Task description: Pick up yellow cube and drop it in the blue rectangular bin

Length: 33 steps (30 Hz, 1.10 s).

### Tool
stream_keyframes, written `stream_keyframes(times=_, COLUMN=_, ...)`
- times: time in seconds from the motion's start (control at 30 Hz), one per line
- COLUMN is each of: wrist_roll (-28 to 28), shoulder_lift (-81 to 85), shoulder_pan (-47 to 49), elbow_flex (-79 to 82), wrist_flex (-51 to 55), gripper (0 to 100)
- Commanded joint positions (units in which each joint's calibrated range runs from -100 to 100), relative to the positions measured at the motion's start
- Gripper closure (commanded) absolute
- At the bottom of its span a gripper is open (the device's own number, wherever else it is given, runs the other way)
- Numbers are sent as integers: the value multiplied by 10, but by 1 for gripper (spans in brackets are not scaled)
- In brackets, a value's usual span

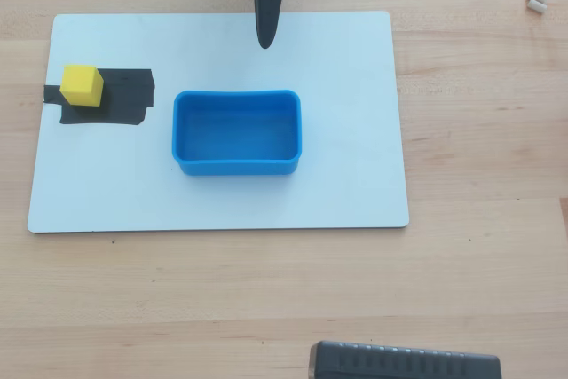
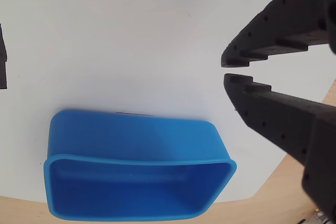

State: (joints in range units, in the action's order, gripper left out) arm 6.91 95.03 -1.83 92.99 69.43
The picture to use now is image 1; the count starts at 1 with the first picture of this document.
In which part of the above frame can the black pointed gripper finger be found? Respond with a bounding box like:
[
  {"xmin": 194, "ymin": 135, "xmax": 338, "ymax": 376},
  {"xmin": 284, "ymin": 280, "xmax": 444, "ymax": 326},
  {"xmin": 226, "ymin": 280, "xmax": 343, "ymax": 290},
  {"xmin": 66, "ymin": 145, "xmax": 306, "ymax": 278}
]
[{"xmin": 253, "ymin": 0, "xmax": 286, "ymax": 51}]

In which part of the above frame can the yellow cube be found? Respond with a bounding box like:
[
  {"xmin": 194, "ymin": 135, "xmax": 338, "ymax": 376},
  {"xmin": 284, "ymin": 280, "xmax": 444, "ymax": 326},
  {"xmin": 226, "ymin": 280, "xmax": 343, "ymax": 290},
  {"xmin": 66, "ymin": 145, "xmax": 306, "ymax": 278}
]
[{"xmin": 59, "ymin": 64, "xmax": 105, "ymax": 108}]

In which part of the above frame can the blue rectangular bin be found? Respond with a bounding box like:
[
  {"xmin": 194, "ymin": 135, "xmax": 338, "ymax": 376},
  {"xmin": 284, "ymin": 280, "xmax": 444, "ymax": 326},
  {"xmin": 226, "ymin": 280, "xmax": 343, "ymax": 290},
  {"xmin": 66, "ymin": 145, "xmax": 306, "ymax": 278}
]
[{"xmin": 171, "ymin": 89, "xmax": 304, "ymax": 178}]

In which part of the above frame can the white rectangular board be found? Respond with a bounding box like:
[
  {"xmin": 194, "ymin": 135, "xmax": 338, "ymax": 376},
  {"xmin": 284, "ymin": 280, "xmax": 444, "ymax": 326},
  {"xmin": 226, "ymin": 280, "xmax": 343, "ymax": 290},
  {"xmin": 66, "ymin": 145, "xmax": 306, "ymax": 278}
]
[{"xmin": 27, "ymin": 11, "xmax": 411, "ymax": 234}]

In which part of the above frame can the black tape patch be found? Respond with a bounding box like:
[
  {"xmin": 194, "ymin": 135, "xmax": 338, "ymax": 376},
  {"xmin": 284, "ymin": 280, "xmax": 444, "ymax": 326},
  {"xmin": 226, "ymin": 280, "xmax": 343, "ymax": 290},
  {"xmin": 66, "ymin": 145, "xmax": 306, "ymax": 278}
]
[{"xmin": 43, "ymin": 68, "xmax": 156, "ymax": 127}]

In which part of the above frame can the black ribbed device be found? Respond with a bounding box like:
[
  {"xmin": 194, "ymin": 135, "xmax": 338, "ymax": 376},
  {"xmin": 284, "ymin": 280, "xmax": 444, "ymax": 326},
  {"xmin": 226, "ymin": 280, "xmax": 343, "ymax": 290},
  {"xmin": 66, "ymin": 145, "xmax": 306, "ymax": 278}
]
[{"xmin": 308, "ymin": 340, "xmax": 503, "ymax": 379}]

